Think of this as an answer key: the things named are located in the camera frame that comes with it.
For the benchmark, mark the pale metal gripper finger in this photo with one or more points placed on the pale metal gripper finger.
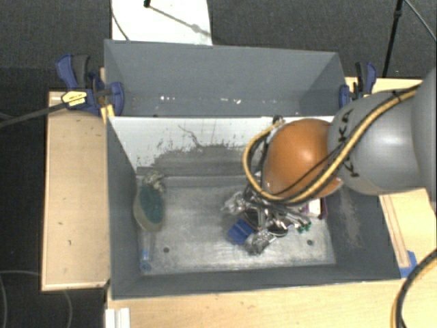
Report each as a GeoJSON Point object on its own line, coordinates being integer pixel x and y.
{"type": "Point", "coordinates": [235, 203]}
{"type": "Point", "coordinates": [259, 243]}

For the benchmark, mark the blue ridged block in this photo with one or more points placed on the blue ridged block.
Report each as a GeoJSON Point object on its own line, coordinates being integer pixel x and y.
{"type": "Point", "coordinates": [239, 231]}

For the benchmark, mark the grey metal bin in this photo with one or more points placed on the grey metal bin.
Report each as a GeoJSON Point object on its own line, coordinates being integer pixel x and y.
{"type": "Point", "coordinates": [211, 80]}

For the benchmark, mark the pale wood board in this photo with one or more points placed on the pale wood board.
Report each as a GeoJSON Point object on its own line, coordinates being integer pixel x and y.
{"type": "Point", "coordinates": [76, 200]}

